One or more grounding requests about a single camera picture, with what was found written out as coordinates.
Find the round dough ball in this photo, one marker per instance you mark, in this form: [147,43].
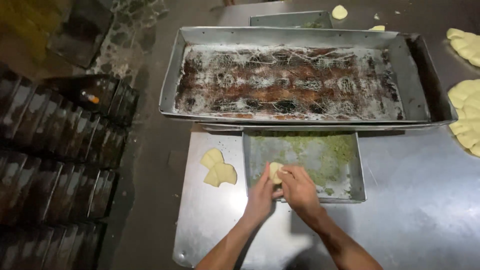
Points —
[339,12]

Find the person's left hand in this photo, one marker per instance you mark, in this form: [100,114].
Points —
[260,198]

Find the large burnt metal baking tray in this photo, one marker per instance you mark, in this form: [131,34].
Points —
[292,80]

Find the person's right hand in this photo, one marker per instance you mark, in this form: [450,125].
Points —
[300,189]

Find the small metal tray green crumbs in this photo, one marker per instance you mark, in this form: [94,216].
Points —
[300,157]

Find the row of dark baking tins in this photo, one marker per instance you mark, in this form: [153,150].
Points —
[48,191]
[45,247]
[56,116]

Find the small dough lump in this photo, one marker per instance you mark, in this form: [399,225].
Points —
[378,28]

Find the metal baking tray underneath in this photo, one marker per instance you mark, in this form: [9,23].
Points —
[438,82]

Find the flat pale dough disc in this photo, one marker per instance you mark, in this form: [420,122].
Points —
[226,173]
[212,157]
[211,179]

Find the dark square baking tin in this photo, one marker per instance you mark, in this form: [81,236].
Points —
[80,32]

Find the green crumb filling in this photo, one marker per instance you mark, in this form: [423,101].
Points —
[333,153]

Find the dough piece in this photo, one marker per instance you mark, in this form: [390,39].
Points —
[275,170]

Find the pile of flat dough pieces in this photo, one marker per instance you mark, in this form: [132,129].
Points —
[467,116]
[467,45]

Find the small orange object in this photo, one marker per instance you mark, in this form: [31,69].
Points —
[92,98]

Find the person's right fingers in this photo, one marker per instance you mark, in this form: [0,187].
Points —
[288,171]

